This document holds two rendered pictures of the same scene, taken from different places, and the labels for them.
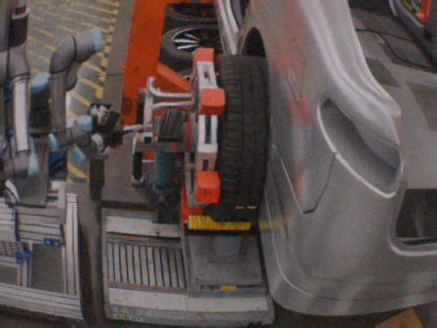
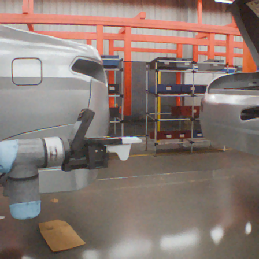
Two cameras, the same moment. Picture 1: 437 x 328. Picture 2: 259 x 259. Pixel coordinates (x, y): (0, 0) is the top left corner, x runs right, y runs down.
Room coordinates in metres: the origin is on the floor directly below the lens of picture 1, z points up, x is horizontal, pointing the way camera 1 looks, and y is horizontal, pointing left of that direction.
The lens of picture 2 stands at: (1.17, 1.44, 1.37)
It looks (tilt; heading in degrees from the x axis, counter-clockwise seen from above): 8 degrees down; 266
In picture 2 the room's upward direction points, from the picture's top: straight up
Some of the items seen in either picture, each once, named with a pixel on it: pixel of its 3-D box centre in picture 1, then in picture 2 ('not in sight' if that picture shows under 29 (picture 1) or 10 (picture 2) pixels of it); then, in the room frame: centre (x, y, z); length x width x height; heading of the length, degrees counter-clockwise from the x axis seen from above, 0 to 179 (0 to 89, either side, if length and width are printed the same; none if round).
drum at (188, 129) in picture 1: (180, 133); not in sight; (2.12, 0.16, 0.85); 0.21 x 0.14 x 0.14; 100
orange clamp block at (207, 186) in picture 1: (207, 186); not in sight; (1.82, 0.03, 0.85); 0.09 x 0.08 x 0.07; 10
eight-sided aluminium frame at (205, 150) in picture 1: (199, 134); not in sight; (2.13, 0.09, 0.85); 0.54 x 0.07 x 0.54; 10
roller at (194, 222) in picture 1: (218, 223); not in sight; (2.03, -0.03, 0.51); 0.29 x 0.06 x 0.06; 100
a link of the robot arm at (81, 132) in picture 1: (80, 132); not in sight; (1.97, 0.56, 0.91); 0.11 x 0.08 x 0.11; 129
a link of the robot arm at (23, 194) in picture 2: (1, 171); (23, 192); (1.39, 0.75, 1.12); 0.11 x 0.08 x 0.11; 116
